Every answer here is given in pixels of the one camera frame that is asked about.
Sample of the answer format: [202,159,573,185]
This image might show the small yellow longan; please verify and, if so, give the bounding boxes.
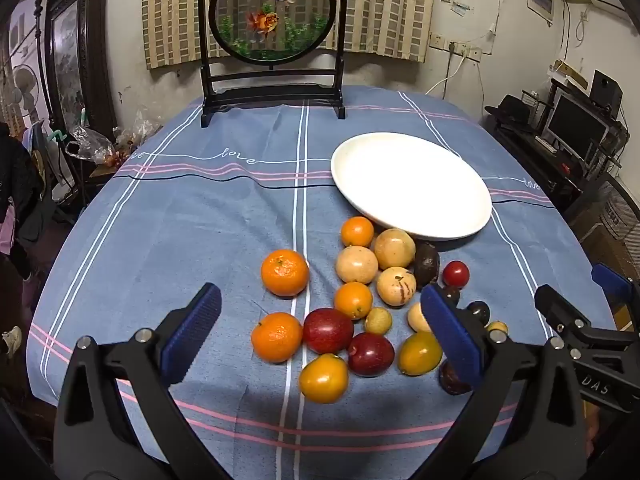
[364,307,393,336]

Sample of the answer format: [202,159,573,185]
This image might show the dark avocado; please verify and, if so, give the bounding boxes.
[414,241,441,288]

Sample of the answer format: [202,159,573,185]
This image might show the white standing fan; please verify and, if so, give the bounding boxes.
[0,62,41,126]

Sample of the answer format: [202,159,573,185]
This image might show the beige checked curtain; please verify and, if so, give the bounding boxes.
[141,0,437,70]

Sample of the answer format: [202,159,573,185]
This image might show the wire fan guard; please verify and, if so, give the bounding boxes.
[597,180,640,241]

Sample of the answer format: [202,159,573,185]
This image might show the pale yellow round fruit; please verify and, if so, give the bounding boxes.
[406,301,433,333]

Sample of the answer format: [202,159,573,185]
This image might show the white round plate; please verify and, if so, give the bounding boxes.
[331,132,493,241]

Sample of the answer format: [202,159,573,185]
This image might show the stained yellow passion fruit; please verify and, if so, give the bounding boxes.
[376,266,417,307]

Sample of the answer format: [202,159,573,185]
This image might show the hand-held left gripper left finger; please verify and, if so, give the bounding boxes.
[52,282,222,480]

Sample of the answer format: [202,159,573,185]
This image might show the computer monitor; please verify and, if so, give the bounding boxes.
[544,94,611,161]

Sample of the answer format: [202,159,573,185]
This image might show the clear plastic bag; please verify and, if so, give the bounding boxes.
[115,107,163,161]
[65,125,118,163]

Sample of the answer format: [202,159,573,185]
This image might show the small orange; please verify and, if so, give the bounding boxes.
[333,282,374,321]
[340,216,375,248]

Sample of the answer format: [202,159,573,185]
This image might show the yellow green tomato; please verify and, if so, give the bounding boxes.
[397,331,444,377]

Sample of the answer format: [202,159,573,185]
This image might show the black desk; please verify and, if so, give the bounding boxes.
[485,110,631,211]

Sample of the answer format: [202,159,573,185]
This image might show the white shoe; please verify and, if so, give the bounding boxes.
[2,326,23,358]

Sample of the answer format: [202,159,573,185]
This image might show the red cherry tomato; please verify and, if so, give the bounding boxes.
[442,260,471,288]

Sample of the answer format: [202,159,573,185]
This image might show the orange yellow tomato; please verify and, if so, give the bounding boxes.
[299,353,349,404]

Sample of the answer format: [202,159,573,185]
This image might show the white wall sockets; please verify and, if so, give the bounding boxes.
[430,32,483,61]

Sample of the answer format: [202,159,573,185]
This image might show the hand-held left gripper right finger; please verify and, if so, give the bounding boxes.
[421,284,587,480]

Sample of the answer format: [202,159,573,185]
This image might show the dark red round fruit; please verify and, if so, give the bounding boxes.
[439,359,473,397]

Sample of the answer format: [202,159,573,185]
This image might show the cardboard box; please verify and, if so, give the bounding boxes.
[550,60,590,88]

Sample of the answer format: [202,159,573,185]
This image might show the red plum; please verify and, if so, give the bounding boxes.
[302,307,355,355]
[347,331,396,377]

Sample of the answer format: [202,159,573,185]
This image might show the black speaker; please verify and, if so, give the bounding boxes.
[589,70,623,106]

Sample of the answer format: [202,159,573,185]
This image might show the white cable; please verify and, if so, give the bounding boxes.
[425,50,467,98]

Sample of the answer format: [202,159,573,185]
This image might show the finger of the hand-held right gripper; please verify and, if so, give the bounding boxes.
[534,284,640,358]
[591,262,640,307]

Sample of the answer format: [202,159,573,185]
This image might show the black hat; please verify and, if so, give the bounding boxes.
[484,94,533,133]

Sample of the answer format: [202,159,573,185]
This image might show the mandarin orange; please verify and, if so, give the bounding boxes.
[260,249,310,297]
[250,312,304,364]

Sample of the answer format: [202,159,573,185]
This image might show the dark framed painting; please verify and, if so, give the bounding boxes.
[44,0,118,136]

